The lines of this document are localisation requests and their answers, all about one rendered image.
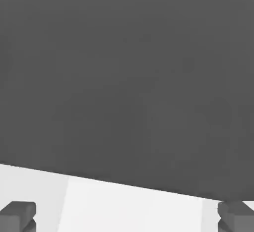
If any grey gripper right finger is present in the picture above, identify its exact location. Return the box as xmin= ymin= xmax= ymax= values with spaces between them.
xmin=217 ymin=200 xmax=254 ymax=232

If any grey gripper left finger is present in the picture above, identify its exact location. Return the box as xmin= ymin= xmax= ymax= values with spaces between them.
xmin=0 ymin=201 xmax=37 ymax=232

